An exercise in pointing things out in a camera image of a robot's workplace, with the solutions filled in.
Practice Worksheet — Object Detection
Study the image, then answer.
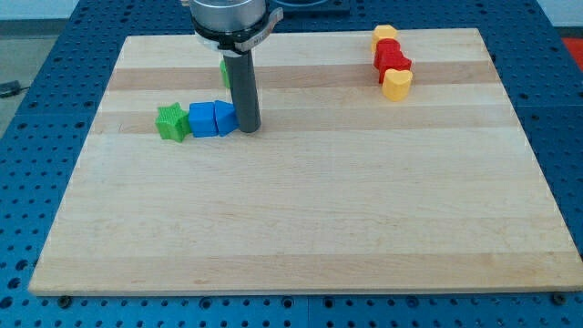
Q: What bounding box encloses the blue cube block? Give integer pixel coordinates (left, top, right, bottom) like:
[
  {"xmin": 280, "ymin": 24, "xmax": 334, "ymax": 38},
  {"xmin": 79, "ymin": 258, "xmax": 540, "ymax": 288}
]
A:
[{"xmin": 188, "ymin": 102, "xmax": 218, "ymax": 138}]

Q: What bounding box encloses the black cable plug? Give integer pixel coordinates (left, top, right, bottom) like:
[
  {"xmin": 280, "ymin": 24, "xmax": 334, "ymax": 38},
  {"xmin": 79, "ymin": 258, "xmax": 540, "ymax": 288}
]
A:
[{"xmin": 0, "ymin": 80, "xmax": 22, "ymax": 98}]

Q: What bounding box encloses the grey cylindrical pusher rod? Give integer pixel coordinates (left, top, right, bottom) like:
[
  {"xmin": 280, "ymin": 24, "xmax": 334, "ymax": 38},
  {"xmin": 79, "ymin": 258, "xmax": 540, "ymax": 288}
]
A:
[{"xmin": 224, "ymin": 51, "xmax": 261, "ymax": 133}]

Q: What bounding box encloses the green star block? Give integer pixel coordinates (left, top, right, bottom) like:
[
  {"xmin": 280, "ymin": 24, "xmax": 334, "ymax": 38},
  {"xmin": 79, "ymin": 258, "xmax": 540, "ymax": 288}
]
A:
[{"xmin": 155, "ymin": 103, "xmax": 191, "ymax": 142}]

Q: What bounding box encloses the blue triangle block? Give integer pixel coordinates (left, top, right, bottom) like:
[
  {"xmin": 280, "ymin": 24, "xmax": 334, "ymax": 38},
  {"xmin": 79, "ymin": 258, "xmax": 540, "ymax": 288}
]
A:
[{"xmin": 214, "ymin": 100, "xmax": 239, "ymax": 137}]

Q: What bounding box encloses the red star block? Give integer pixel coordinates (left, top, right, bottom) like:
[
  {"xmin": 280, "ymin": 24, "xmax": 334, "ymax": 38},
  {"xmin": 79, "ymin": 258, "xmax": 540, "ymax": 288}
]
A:
[{"xmin": 375, "ymin": 52, "xmax": 413, "ymax": 84}]

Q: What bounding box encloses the wooden board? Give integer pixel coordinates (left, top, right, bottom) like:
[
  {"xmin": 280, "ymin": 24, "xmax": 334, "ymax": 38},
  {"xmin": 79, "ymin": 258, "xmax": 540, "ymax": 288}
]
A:
[{"xmin": 29, "ymin": 28, "xmax": 582, "ymax": 296}]

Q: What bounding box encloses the yellow hexagon block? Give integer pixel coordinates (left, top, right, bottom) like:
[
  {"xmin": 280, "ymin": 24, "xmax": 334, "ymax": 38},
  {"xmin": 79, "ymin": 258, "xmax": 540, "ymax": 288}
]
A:
[{"xmin": 371, "ymin": 25, "xmax": 398, "ymax": 52}]

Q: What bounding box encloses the yellow heart block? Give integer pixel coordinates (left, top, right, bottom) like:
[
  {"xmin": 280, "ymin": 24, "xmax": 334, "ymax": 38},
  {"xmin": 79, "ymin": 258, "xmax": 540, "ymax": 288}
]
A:
[{"xmin": 382, "ymin": 68, "xmax": 414, "ymax": 101}]

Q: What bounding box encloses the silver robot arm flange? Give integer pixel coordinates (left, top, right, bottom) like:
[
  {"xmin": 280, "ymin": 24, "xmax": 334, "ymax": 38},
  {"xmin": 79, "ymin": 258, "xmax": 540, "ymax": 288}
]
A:
[{"xmin": 183, "ymin": 0, "xmax": 283, "ymax": 57}]

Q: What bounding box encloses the green circle block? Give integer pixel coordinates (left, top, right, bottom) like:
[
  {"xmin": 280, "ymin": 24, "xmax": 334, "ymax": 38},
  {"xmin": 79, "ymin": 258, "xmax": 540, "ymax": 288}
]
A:
[{"xmin": 220, "ymin": 60, "xmax": 230, "ymax": 89}]

